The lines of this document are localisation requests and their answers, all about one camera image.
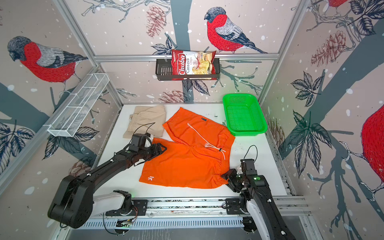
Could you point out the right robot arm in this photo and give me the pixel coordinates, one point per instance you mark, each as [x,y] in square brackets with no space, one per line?
[255,200]

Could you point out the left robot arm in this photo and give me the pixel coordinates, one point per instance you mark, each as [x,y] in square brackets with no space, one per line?
[73,202]

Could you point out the black wall basket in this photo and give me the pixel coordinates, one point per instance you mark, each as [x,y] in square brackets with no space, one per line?
[164,72]

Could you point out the orange shorts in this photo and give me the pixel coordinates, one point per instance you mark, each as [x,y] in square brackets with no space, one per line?
[197,156]

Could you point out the left controller board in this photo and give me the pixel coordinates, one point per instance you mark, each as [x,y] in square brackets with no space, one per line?
[123,226]

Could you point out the red cassava chips bag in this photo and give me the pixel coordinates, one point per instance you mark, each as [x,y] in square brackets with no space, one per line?
[193,63]

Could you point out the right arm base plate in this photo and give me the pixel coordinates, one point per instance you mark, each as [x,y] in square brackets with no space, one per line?
[236,206]

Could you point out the green plastic basket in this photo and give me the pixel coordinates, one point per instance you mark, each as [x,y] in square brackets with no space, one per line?
[244,116]

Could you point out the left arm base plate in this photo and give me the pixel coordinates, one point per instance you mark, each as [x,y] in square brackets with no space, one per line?
[130,208]

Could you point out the controller board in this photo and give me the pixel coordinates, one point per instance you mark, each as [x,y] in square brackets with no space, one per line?
[123,226]
[251,225]

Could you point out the aluminium mounting rail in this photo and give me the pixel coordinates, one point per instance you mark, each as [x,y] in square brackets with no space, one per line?
[114,201]

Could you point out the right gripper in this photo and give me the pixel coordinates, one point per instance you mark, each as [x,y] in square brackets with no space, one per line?
[229,173]

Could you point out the beige shorts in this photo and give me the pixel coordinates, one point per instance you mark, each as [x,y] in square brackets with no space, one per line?
[146,120]

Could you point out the white wire mesh shelf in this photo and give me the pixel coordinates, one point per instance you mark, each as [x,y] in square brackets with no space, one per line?
[81,101]

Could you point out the right controller board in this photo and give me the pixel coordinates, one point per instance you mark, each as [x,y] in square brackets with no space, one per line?
[251,225]

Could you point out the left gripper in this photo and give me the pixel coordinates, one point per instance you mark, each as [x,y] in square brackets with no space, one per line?
[159,151]

